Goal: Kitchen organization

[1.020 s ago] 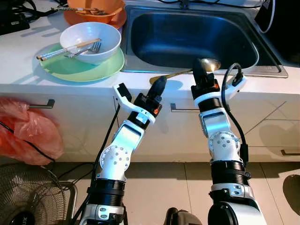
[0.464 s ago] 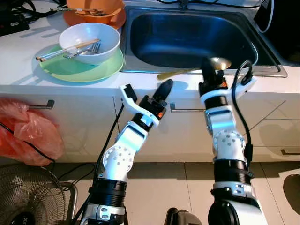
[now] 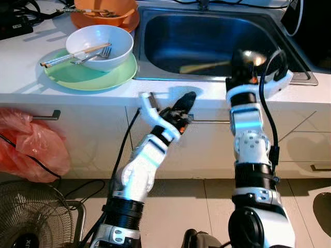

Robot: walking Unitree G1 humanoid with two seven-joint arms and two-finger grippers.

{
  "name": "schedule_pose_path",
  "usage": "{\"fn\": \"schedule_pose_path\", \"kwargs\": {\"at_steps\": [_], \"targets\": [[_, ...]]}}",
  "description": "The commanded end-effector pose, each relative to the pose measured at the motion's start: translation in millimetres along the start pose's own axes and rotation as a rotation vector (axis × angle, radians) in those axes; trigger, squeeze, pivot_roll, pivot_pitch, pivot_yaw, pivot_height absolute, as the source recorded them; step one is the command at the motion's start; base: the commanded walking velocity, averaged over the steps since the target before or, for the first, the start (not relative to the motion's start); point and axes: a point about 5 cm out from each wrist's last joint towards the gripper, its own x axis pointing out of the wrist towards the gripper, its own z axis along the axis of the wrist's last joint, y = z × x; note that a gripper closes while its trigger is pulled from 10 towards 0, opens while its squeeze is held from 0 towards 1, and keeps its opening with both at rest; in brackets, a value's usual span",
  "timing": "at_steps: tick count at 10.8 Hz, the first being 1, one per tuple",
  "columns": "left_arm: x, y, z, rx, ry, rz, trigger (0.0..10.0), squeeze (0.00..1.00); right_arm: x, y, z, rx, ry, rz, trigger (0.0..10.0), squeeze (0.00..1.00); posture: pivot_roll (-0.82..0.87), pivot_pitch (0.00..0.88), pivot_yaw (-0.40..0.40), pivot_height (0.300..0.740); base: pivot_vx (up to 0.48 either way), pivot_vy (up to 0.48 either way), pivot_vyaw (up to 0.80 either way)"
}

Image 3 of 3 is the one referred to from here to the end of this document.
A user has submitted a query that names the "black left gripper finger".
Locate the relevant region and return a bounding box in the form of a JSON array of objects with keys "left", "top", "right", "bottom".
[
  {"left": 171, "top": 92, "right": 195, "bottom": 111},
  {"left": 177, "top": 93, "right": 198, "bottom": 115}
]

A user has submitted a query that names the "silver fork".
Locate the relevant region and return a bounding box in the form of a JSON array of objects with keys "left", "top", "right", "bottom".
[{"left": 71, "top": 46, "right": 112, "bottom": 65}]

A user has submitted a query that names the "white ribbed bowl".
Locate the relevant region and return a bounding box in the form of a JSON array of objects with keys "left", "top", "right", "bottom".
[{"left": 66, "top": 25, "right": 134, "bottom": 72}]

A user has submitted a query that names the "black kitchen appliance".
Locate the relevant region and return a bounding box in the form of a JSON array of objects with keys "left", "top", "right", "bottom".
[{"left": 281, "top": 0, "right": 331, "bottom": 73}]

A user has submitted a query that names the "stainless steel sink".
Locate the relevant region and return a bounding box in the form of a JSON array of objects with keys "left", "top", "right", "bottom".
[{"left": 133, "top": 5, "right": 319, "bottom": 86}]

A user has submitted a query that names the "white cabinet front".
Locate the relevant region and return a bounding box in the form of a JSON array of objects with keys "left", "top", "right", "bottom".
[{"left": 126, "top": 106, "right": 303, "bottom": 180}]

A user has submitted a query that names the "green plate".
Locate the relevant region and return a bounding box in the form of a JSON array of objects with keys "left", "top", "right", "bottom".
[{"left": 44, "top": 48, "right": 138, "bottom": 91}]

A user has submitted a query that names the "orange bowl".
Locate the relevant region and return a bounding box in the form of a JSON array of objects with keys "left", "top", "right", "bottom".
[{"left": 74, "top": 0, "right": 138, "bottom": 26}]

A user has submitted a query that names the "robot right leg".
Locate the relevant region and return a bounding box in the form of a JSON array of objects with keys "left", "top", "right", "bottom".
[{"left": 184, "top": 229, "right": 228, "bottom": 248}]

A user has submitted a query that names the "chopstick with silver end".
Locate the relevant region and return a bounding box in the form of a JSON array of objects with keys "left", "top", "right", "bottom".
[{"left": 56, "top": 7, "right": 117, "bottom": 17}]

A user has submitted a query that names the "red plastic bag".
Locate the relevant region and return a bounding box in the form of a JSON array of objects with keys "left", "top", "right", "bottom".
[{"left": 0, "top": 107, "right": 71, "bottom": 183}]

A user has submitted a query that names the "black power strip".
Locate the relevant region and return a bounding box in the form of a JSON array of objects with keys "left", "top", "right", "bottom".
[{"left": 0, "top": 9, "right": 35, "bottom": 41}]

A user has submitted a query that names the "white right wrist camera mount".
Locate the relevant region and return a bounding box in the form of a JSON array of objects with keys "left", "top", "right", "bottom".
[{"left": 226, "top": 70, "right": 294, "bottom": 106}]

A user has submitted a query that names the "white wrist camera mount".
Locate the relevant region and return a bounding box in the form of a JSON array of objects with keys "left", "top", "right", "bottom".
[
  {"left": 139, "top": 92, "right": 182, "bottom": 143},
  {"left": 226, "top": 70, "right": 294, "bottom": 106}
]

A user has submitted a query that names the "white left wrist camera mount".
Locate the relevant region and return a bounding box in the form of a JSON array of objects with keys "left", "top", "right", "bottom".
[{"left": 139, "top": 92, "right": 182, "bottom": 143}]

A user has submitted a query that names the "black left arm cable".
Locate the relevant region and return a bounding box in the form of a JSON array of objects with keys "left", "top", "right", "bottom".
[{"left": 78, "top": 108, "right": 143, "bottom": 248}]

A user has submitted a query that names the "white hose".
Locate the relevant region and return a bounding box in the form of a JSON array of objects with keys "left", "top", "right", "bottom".
[{"left": 283, "top": 0, "right": 305, "bottom": 38}]

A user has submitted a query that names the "wire grille floor fan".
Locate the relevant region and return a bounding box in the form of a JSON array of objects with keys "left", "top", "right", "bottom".
[{"left": 0, "top": 180, "right": 86, "bottom": 248}]

